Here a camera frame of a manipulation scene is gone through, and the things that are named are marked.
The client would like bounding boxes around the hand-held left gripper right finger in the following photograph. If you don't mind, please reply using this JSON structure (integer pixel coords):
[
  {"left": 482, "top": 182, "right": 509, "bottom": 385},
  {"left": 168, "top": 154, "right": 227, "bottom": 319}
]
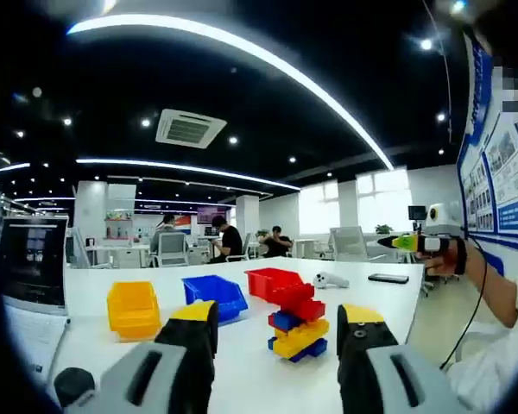
[{"left": 336, "top": 303, "right": 474, "bottom": 414}]

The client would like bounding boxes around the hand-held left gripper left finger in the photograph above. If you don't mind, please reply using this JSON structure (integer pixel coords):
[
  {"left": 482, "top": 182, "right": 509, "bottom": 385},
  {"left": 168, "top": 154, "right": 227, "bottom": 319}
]
[{"left": 62, "top": 299, "right": 220, "bottom": 414}]

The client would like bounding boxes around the blue plastic bin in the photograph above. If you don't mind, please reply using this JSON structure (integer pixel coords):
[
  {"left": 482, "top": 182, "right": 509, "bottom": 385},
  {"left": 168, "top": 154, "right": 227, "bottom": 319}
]
[{"left": 181, "top": 274, "right": 250, "bottom": 325}]

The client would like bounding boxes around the blue toy block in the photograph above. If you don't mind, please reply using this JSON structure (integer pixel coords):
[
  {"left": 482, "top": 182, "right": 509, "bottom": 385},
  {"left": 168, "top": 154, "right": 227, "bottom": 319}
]
[{"left": 287, "top": 337, "right": 329, "bottom": 364}]

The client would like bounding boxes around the yellow plastic bin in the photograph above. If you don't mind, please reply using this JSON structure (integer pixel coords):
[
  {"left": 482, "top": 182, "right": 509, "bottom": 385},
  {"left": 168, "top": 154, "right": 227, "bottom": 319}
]
[{"left": 106, "top": 280, "right": 163, "bottom": 343}]

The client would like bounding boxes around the stack of connected toy blocks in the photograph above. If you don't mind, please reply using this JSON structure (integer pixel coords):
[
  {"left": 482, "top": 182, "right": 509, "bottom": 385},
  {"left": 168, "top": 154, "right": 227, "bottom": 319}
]
[{"left": 266, "top": 282, "right": 332, "bottom": 364}]

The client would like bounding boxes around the red plastic bin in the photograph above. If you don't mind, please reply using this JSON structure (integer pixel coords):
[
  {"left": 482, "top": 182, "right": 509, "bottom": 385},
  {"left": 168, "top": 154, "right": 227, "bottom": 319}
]
[{"left": 244, "top": 267, "right": 306, "bottom": 303}]

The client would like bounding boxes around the person's right hand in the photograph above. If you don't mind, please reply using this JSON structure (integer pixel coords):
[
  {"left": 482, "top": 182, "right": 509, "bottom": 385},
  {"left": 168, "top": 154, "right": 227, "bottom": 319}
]
[{"left": 415, "top": 238, "right": 471, "bottom": 277}]

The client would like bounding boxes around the small black monitor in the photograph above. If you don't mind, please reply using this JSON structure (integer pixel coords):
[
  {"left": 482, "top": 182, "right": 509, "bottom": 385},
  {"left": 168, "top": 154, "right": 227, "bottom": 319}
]
[{"left": 407, "top": 204, "right": 427, "bottom": 234}]

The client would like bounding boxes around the black smartphone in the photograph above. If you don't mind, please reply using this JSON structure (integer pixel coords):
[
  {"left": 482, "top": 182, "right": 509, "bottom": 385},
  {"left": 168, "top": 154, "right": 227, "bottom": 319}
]
[{"left": 367, "top": 273, "right": 410, "bottom": 285}]

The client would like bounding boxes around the white mesh office chair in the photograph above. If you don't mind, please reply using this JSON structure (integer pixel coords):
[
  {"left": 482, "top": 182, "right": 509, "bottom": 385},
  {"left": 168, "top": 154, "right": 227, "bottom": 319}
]
[{"left": 327, "top": 226, "right": 388, "bottom": 263}]

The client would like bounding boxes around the large window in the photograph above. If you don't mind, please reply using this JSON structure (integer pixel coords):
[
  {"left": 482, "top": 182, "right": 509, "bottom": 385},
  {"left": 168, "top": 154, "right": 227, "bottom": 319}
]
[{"left": 356, "top": 167, "right": 414, "bottom": 234}]

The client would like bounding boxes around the white game controller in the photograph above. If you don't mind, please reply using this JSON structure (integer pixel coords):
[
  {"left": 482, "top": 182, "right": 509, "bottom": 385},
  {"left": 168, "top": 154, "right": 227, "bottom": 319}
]
[{"left": 313, "top": 271, "right": 351, "bottom": 290}]

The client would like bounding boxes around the narrow window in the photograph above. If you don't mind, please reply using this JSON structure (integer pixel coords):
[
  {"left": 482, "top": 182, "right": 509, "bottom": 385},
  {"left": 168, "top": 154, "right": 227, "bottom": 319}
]
[{"left": 299, "top": 179, "right": 340, "bottom": 236}]

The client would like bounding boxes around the grey office chair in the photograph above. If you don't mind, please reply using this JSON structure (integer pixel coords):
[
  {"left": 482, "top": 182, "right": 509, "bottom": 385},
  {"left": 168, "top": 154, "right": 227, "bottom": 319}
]
[{"left": 149, "top": 231, "right": 190, "bottom": 268}]

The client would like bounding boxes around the person in white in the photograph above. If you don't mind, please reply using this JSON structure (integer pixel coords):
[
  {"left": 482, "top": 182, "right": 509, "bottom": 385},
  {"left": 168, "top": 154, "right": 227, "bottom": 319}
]
[{"left": 446, "top": 275, "right": 518, "bottom": 411}]

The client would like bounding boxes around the open laptop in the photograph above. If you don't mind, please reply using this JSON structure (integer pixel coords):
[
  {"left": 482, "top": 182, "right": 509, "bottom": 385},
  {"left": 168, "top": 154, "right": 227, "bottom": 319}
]
[{"left": 0, "top": 215, "right": 73, "bottom": 385}]

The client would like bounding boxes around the short ceiling light strip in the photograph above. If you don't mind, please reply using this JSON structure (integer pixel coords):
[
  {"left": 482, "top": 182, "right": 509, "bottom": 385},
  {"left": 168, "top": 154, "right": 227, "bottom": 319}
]
[{"left": 75, "top": 157, "right": 301, "bottom": 191}]

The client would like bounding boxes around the ceiling air conditioner vent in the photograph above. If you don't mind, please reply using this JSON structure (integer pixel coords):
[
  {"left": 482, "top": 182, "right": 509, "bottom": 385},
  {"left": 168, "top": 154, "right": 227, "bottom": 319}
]
[{"left": 155, "top": 108, "right": 228, "bottom": 150}]

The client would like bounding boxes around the long curved ceiling light strip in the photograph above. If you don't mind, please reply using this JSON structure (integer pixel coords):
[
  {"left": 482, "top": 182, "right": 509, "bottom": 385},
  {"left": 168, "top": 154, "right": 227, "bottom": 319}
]
[{"left": 66, "top": 14, "right": 396, "bottom": 172}]

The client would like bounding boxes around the black cable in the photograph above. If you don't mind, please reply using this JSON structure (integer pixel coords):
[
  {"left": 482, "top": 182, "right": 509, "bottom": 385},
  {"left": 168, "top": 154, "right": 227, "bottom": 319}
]
[{"left": 439, "top": 223, "right": 490, "bottom": 372}]

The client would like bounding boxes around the blue and white wall board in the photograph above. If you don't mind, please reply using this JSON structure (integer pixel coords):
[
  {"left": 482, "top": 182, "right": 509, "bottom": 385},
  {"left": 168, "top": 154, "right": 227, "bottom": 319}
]
[{"left": 455, "top": 32, "right": 518, "bottom": 242}]

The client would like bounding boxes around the purple wall screen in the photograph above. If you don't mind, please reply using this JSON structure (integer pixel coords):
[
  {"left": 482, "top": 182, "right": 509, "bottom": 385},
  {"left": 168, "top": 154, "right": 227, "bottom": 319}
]
[{"left": 197, "top": 205, "right": 228, "bottom": 224}]

